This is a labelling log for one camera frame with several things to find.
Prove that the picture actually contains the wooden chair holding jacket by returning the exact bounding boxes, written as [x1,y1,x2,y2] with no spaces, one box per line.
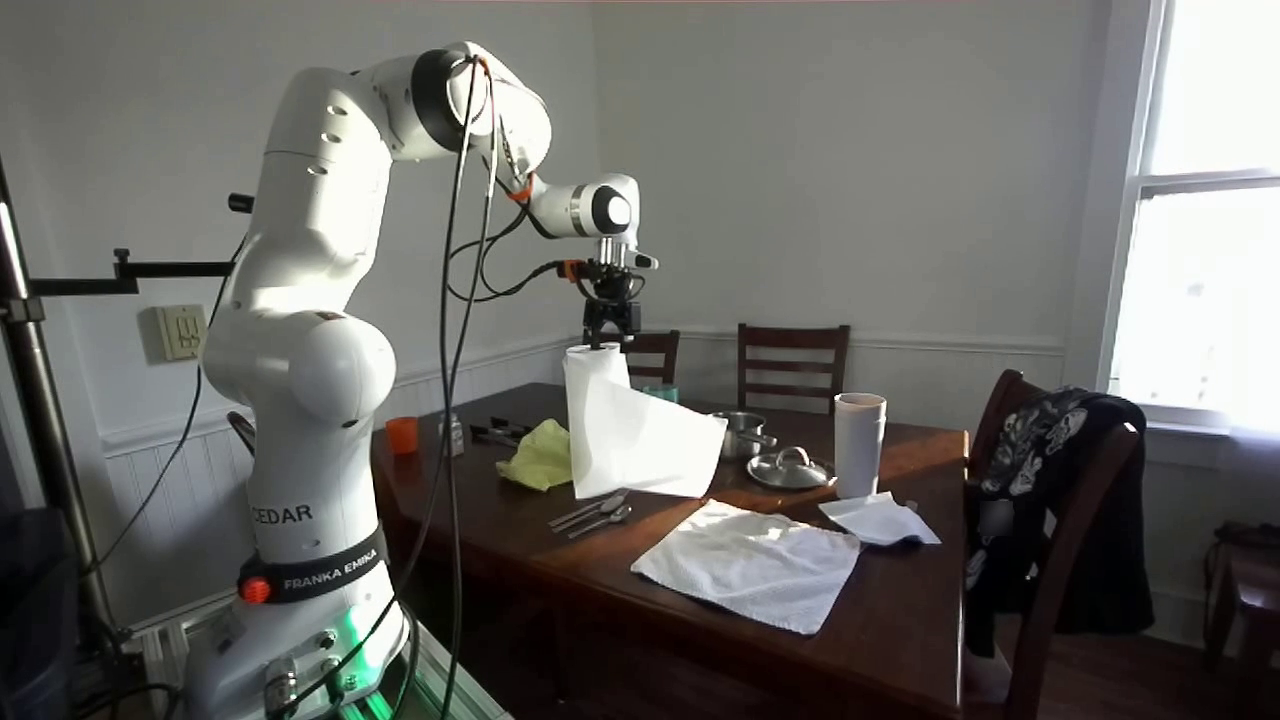
[959,364,1151,720]

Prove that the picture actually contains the beige wall outlet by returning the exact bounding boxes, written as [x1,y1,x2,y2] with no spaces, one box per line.
[138,300,210,367]

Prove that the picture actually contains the metal spoon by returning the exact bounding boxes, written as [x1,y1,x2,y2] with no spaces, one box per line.
[554,499,641,545]

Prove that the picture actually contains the wooden chair back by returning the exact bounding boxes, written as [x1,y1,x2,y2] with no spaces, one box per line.
[730,319,856,421]

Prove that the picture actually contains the metal pot lid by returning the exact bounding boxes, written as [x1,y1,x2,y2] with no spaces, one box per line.
[739,439,841,495]

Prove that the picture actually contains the black patterned jacket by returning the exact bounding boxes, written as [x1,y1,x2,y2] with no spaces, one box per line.
[959,384,1160,659]

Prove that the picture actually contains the large white paper towel roll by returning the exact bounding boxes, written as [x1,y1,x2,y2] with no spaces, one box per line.
[558,341,730,503]

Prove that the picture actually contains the bright dining room window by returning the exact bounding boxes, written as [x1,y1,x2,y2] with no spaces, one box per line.
[1093,0,1280,444]

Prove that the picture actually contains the metal fork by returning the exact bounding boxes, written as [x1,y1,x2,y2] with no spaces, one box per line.
[542,489,631,535]

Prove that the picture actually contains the yellow-green cloth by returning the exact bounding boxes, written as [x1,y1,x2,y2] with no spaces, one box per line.
[493,414,575,495]

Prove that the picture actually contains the dark wooden slatted chair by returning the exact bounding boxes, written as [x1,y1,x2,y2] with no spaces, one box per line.
[620,326,682,394]

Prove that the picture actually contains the small white napkin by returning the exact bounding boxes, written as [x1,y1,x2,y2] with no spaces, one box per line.
[816,489,945,552]

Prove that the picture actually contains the black camera stand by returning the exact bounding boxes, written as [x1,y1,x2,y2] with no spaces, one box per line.
[0,154,256,672]

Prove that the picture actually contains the large white paper sheet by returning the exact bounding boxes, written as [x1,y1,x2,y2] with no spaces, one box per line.
[626,495,863,638]

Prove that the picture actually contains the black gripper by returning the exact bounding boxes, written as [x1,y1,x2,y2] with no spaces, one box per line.
[579,255,646,350]

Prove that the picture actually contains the dark wooden side table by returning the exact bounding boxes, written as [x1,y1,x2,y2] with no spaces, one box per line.
[1201,517,1280,672]

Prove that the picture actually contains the black cable bundle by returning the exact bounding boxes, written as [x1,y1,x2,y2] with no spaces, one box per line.
[430,75,570,720]

